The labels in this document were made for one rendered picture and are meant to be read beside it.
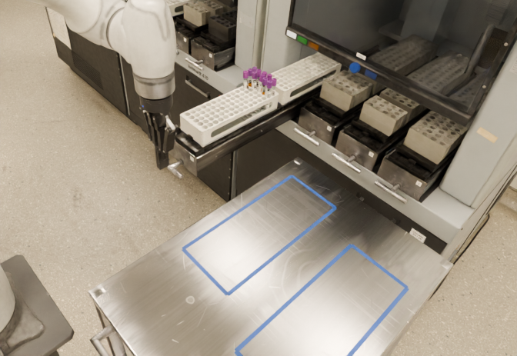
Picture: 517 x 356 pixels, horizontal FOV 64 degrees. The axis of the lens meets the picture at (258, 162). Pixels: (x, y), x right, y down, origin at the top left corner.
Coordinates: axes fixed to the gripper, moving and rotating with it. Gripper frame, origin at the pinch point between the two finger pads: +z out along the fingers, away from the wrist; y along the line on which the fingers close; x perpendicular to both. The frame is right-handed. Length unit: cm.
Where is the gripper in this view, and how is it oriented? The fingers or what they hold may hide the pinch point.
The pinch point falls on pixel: (161, 156)
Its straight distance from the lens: 112.5
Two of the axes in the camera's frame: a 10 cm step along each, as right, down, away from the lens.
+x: -7.1, 4.3, -5.6
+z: -0.8, 7.4, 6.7
